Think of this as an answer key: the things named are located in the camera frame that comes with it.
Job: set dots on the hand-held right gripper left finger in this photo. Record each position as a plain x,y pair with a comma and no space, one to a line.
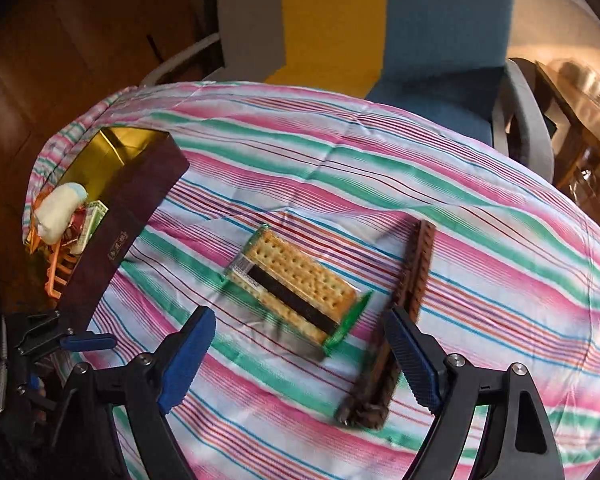
185,360

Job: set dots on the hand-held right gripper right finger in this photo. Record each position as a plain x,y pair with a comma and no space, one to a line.
415,360

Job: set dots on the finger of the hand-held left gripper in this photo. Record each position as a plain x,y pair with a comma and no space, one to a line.
90,342
32,392

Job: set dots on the orange plastic rack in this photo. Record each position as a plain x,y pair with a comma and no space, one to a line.
55,270

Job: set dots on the brown wafer packet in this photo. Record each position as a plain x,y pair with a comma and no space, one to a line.
415,270

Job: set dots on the green cracker packet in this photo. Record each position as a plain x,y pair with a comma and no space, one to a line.
92,220
300,275

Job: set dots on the cream sock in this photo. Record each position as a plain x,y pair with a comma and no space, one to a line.
57,210

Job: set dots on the gold tin container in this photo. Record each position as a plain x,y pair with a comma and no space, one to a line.
130,210

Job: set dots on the wooden wardrobe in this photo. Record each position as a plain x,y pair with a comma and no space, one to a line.
55,60

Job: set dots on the wooden side table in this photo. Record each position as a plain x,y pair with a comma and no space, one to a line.
580,125

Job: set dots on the grey yellow blue armchair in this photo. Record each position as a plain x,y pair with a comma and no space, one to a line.
430,35

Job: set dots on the clear tray with glasses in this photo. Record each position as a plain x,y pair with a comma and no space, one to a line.
585,82

